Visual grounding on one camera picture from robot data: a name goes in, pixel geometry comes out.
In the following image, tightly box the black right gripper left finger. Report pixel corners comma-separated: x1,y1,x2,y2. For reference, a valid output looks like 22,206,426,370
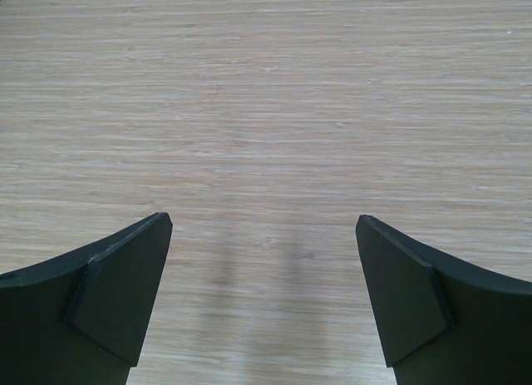
1,212,172,384

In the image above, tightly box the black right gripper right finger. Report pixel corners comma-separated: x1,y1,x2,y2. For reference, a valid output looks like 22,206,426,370
356,215,531,384

